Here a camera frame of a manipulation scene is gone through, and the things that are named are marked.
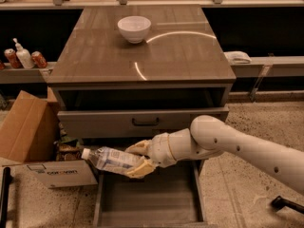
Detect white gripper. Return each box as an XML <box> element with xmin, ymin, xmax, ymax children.
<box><xmin>125</xmin><ymin>133</ymin><xmax>177</xmax><ymax>179</ymax></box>

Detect clear plastic water bottle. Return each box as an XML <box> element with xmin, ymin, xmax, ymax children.
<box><xmin>82</xmin><ymin>147</ymin><xmax>141</xmax><ymax>176</ymax></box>

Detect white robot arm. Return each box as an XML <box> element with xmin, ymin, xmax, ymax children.
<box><xmin>126</xmin><ymin>115</ymin><xmax>304</xmax><ymax>194</ymax></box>

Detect top grey drawer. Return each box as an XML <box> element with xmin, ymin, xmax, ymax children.
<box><xmin>58</xmin><ymin>106</ymin><xmax>229</xmax><ymax>139</ymax></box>

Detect bottom grey drawer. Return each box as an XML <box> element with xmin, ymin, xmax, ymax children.
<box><xmin>93</xmin><ymin>161</ymin><xmax>207</xmax><ymax>228</ymax></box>

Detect white pump dispenser bottle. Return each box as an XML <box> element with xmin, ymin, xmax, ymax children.
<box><xmin>13</xmin><ymin>38</ymin><xmax>35</xmax><ymax>69</ymax></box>

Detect snack bags in box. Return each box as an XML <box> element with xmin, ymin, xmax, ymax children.
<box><xmin>55</xmin><ymin>123</ymin><xmax>82</xmax><ymax>162</ymax></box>

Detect white printed cardboard box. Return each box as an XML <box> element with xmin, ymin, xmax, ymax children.
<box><xmin>7</xmin><ymin>160</ymin><xmax>98</xmax><ymax>189</ymax></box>

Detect brown cardboard box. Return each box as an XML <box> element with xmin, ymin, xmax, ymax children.
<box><xmin>0</xmin><ymin>90</ymin><xmax>59</xmax><ymax>162</ymax></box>

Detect white ceramic bowl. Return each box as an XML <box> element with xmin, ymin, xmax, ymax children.
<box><xmin>117</xmin><ymin>16</ymin><xmax>151</xmax><ymax>44</ymax></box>

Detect folded white cloth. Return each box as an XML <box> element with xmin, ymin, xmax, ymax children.
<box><xmin>224</xmin><ymin>51</ymin><xmax>252</xmax><ymax>65</ymax></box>

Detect black bar left edge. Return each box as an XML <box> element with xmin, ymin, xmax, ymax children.
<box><xmin>0</xmin><ymin>167</ymin><xmax>12</xmax><ymax>228</ymax></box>

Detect red soda can right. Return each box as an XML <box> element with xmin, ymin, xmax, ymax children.
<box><xmin>31</xmin><ymin>51</ymin><xmax>48</xmax><ymax>68</ymax></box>

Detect red soda can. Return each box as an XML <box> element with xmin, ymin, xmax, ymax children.
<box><xmin>4</xmin><ymin>48</ymin><xmax>22</xmax><ymax>68</ymax></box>
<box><xmin>31</xmin><ymin>51</ymin><xmax>48</xmax><ymax>68</ymax></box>

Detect grey low shelf right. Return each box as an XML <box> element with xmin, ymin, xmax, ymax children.
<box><xmin>232</xmin><ymin>56</ymin><xmax>304</xmax><ymax>78</ymax></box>

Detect grey low shelf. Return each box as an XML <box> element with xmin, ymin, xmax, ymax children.
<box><xmin>0</xmin><ymin>62</ymin><xmax>56</xmax><ymax>84</ymax></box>
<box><xmin>232</xmin><ymin>56</ymin><xmax>304</xmax><ymax>78</ymax></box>

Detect grey low shelf left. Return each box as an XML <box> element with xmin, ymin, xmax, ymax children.
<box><xmin>0</xmin><ymin>62</ymin><xmax>56</xmax><ymax>84</ymax></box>

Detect red soda can left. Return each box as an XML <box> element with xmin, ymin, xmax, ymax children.
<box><xmin>4</xmin><ymin>48</ymin><xmax>22</xmax><ymax>68</ymax></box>

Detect black handle lower right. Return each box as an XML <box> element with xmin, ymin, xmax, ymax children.
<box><xmin>271</xmin><ymin>196</ymin><xmax>304</xmax><ymax>214</ymax></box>

